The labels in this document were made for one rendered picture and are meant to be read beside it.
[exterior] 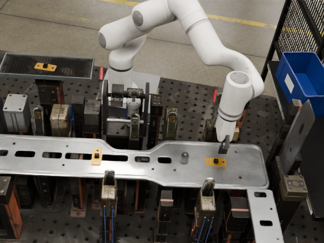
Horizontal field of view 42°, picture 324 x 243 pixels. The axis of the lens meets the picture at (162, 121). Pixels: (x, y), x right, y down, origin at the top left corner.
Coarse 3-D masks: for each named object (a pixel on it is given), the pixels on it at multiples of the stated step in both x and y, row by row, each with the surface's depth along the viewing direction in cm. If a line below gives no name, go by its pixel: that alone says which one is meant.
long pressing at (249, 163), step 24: (0, 144) 163; (24, 144) 164; (48, 144) 165; (72, 144) 167; (96, 144) 168; (168, 144) 171; (192, 144) 172; (216, 144) 173; (240, 144) 174; (0, 168) 156; (24, 168) 156; (48, 168) 157; (72, 168) 158; (96, 168) 159; (120, 168) 160; (144, 168) 161; (168, 168) 162; (192, 168) 163; (216, 168) 164; (240, 168) 165; (264, 168) 167
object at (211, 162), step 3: (207, 159) 167; (210, 159) 167; (213, 159) 167; (219, 159) 167; (222, 159) 167; (225, 159) 167; (207, 162) 166; (210, 162) 166; (213, 162) 166; (216, 162) 165; (219, 162) 166; (225, 162) 166; (207, 165) 165; (210, 165) 165; (213, 165) 165; (216, 165) 165; (219, 165) 165; (222, 165) 165; (225, 165) 165
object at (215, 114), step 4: (216, 96) 162; (220, 96) 163; (216, 100) 163; (216, 104) 164; (216, 108) 166; (216, 112) 168; (212, 116) 169; (216, 116) 169; (212, 120) 169; (212, 124) 170; (212, 128) 171
